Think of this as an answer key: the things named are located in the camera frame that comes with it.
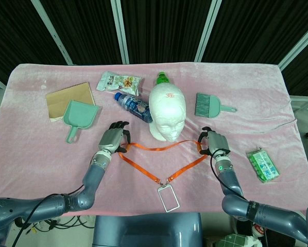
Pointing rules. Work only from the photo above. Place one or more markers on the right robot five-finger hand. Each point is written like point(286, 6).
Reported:
point(217, 141)

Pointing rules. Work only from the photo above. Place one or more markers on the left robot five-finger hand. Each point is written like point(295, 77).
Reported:
point(111, 137)

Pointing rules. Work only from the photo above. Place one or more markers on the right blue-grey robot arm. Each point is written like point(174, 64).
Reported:
point(233, 185)

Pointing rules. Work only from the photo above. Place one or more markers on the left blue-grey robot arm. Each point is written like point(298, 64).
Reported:
point(92, 177)

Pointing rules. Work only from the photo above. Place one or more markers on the mint green hand brush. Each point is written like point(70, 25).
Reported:
point(211, 104)

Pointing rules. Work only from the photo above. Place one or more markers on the mint green dustpan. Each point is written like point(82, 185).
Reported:
point(80, 115)

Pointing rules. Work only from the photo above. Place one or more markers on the blue plastic drink bottle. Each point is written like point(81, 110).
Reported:
point(133, 106)

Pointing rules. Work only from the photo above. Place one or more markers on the green wrapped tissue pack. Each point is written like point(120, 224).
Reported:
point(263, 165)

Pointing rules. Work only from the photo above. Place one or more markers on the white green snack bag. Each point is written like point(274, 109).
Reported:
point(118, 82)

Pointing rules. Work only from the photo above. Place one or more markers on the white foam mannequin head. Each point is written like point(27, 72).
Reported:
point(167, 110)

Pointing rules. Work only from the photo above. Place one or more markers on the brown paper notebook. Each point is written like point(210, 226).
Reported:
point(66, 95)

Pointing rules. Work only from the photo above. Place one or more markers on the pink velvet table cloth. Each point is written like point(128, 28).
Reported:
point(40, 154)

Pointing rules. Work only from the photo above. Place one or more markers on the clear bottle with green cap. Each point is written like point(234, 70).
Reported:
point(162, 79)

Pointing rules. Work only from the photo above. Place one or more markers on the blue-grey robot torso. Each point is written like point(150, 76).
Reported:
point(146, 230)

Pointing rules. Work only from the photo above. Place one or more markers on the green gridded box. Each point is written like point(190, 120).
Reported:
point(232, 240)

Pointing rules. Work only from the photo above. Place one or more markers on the black pleated curtain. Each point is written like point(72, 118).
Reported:
point(164, 28)

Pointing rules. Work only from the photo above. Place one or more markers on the white metal frame post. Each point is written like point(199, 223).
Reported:
point(298, 43)
point(52, 32)
point(120, 32)
point(206, 31)

